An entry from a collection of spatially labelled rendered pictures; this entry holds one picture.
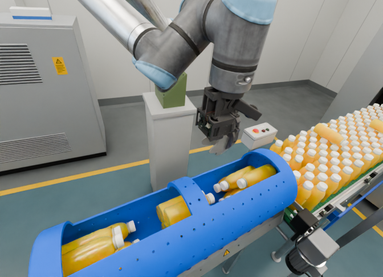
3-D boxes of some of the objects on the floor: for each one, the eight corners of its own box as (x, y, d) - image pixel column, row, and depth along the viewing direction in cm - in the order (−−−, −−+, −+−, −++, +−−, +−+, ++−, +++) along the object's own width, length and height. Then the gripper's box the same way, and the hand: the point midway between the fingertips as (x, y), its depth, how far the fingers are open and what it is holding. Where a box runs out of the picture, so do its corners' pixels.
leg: (220, 268, 151) (240, 233, 112) (226, 264, 153) (247, 229, 114) (224, 275, 147) (247, 243, 108) (230, 271, 149) (253, 238, 110)
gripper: (198, 80, 41) (190, 150, 54) (222, 100, 35) (206, 172, 48) (228, 76, 44) (214, 142, 58) (255, 93, 38) (232, 162, 52)
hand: (219, 150), depth 53 cm, fingers closed
